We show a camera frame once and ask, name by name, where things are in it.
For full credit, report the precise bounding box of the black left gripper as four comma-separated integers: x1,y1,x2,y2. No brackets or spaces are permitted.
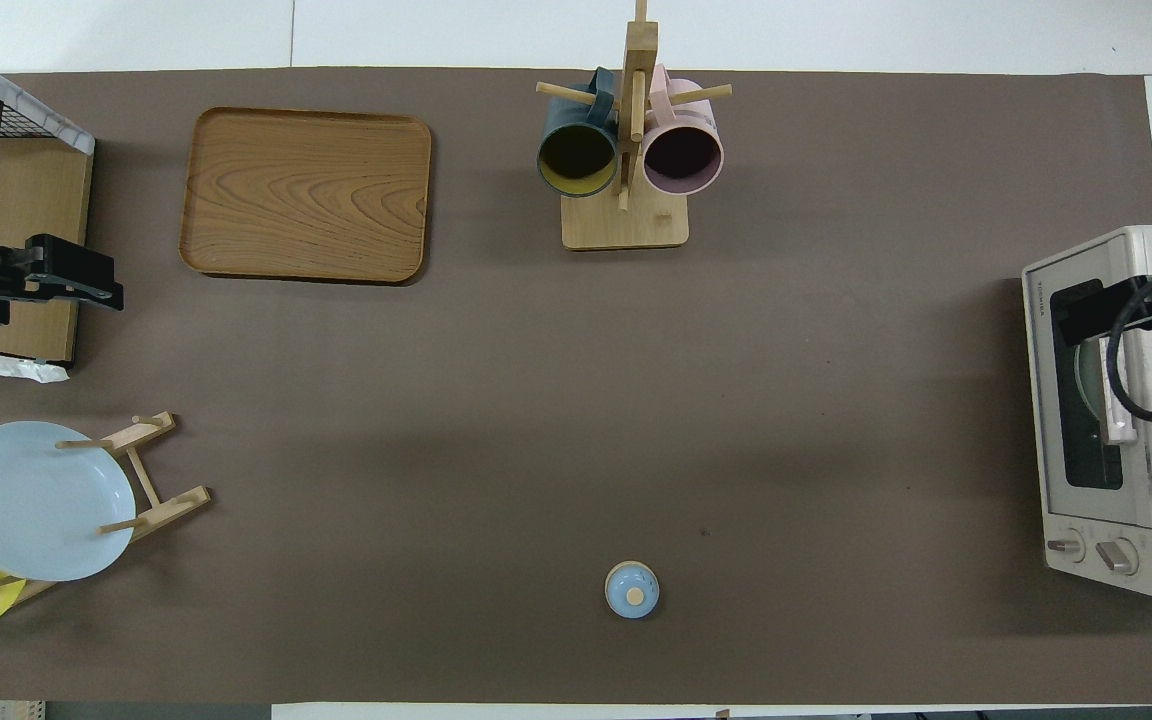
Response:
0,233,125,327

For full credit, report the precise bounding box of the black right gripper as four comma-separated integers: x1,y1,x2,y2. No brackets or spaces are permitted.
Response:
1051,258,1152,347

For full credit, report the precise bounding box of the light green plate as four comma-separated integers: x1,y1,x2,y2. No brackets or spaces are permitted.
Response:
1074,335,1109,436

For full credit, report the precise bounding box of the glass oven door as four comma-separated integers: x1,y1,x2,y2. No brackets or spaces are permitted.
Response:
1024,240,1152,531

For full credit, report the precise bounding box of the wooden serving tray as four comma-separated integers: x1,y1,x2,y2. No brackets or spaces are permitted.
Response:
179,107,434,286

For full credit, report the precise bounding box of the light blue plate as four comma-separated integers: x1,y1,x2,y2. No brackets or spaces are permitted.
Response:
0,421,137,583

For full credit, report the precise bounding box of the wooden plate rack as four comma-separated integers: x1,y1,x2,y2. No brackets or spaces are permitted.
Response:
0,411,213,607

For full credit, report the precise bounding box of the pink mug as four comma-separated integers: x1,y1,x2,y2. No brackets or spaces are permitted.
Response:
642,65,726,198

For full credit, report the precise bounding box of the brown table mat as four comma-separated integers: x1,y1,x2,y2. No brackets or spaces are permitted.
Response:
0,68,1152,706

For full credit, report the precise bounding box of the wooden mug tree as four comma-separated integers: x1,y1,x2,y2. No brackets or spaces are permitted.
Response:
535,0,734,251

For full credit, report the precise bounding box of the dark blue mug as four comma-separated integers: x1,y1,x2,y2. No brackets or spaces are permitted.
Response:
536,68,621,199

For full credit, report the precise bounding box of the small blue call bell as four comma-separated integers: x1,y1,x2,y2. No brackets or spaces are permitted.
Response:
604,561,661,620

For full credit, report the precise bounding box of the wire shelf with wooden boards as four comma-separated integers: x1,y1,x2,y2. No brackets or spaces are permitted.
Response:
0,40,97,384

